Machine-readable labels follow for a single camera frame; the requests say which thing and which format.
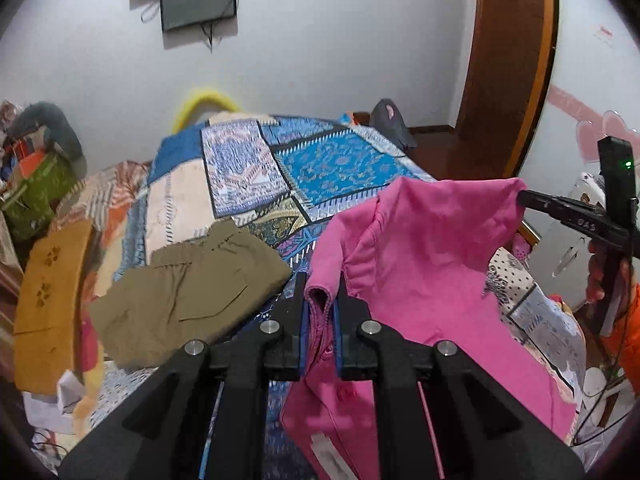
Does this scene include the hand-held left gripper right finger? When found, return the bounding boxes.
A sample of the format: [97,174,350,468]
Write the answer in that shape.
[333,284,587,480]

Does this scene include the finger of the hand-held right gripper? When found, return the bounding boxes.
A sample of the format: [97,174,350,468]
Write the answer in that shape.
[516,189,603,235]

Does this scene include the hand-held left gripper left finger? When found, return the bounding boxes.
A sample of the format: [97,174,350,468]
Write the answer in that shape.
[57,273,307,480]

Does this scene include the pink hooded garment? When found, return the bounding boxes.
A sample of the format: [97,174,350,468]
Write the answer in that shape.
[280,176,578,480]

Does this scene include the person's right forearm orange sleeve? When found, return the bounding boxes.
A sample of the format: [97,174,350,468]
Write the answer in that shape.
[600,280,640,373]

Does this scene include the folded olive pants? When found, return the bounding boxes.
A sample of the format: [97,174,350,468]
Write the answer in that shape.
[87,220,294,368]

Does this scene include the person's right hand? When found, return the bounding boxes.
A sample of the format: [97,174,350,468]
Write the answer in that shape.
[586,242,635,317]

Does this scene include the patchwork printed blanket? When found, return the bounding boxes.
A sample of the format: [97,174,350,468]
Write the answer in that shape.
[90,112,587,480]

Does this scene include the brown wooden door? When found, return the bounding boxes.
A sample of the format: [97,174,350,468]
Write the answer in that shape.
[452,0,559,181]

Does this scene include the white refrigerator with heart stickers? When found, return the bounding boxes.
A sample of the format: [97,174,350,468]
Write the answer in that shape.
[519,0,640,311]

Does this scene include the grey bag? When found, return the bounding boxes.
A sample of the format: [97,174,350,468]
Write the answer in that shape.
[369,98,418,150]

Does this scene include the orange floral bedsheet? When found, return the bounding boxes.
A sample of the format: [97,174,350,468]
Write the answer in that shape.
[54,160,152,291]

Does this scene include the mustard cloth with paw prints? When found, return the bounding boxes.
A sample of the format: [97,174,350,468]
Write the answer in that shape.
[14,217,97,394]

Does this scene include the white crumpled paper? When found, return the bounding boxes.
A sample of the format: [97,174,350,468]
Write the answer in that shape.
[24,369,87,433]

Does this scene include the green cardboard box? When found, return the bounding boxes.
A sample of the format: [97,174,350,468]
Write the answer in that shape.
[0,152,77,242]

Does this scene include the grey plush toy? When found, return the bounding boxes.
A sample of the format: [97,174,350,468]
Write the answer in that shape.
[7,101,89,176]

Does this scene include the yellow fluffy ring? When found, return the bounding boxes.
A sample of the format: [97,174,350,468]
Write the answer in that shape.
[172,89,242,134]

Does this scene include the wall-mounted black screen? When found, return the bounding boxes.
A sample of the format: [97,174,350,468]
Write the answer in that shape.
[160,0,238,32]

